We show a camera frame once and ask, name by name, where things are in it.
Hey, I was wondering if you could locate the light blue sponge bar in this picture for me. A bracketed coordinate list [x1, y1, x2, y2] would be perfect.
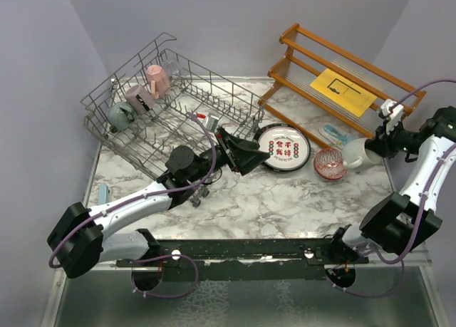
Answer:
[98, 184, 110, 205]

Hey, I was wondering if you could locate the red patterned glass bowl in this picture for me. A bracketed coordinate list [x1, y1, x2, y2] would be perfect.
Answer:
[313, 148, 348, 180]

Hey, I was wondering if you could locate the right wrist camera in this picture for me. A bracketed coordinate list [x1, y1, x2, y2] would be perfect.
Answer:
[378, 99, 405, 135]

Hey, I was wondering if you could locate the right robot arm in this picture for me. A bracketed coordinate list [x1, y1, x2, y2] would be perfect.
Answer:
[327, 106, 455, 264]

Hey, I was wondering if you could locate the black mounting base bar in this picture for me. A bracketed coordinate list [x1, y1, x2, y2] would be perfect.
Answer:
[116, 237, 368, 281]

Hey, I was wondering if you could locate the white grey mug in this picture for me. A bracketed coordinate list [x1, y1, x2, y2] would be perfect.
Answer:
[342, 138, 382, 172]

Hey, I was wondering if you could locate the pink cream mug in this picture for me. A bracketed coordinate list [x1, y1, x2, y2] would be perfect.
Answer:
[146, 65, 170, 100]

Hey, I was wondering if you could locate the black rimmed printed plate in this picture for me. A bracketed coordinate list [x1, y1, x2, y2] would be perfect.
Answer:
[253, 123, 311, 172]

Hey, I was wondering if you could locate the purple mug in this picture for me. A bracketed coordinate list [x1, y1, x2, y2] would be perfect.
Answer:
[124, 85, 155, 115]

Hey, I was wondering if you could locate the clear drinking glass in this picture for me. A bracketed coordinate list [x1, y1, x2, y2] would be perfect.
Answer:
[162, 58, 181, 78]

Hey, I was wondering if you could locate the orange wooden shelf rack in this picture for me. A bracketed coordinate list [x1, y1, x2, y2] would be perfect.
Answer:
[258, 24, 415, 148]

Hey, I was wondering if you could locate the grey wire dish rack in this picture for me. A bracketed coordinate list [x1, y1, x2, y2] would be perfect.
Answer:
[80, 33, 267, 209]

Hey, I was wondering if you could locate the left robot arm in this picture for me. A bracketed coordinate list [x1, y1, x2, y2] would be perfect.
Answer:
[47, 127, 269, 279]

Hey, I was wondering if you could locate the dark grey mug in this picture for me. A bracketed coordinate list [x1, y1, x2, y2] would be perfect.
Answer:
[107, 102, 138, 132]

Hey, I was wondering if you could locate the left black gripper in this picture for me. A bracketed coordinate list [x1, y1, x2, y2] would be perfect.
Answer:
[187, 128, 270, 184]

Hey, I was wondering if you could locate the yellow paper card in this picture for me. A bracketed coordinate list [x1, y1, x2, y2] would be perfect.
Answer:
[310, 68, 377, 118]

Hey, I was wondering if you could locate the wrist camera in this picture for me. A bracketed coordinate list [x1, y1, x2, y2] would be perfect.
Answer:
[197, 113, 220, 132]
[378, 99, 405, 135]

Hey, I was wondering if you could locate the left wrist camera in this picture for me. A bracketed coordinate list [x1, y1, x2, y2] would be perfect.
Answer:
[197, 113, 220, 132]

